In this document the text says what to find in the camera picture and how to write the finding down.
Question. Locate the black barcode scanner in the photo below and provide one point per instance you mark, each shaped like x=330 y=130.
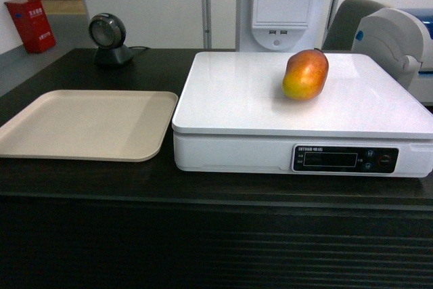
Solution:
x=108 y=32

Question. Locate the beige plastic tray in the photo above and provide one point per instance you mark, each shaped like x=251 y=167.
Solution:
x=121 y=126

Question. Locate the white pole stand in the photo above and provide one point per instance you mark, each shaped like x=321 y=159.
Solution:
x=206 y=23

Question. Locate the white receipt printer kiosk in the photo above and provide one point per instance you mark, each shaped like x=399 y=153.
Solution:
x=281 y=25

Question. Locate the red fire extinguisher box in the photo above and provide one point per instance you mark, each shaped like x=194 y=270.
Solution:
x=32 y=25

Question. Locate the dark red yellow mango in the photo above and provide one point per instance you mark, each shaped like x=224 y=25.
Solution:
x=306 y=74

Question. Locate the white checkout scale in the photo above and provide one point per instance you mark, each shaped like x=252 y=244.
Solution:
x=233 y=116

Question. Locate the white label printer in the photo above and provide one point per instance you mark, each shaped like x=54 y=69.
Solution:
x=394 y=40

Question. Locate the black checkout counter cabinet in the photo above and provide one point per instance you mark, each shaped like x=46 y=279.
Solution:
x=107 y=224

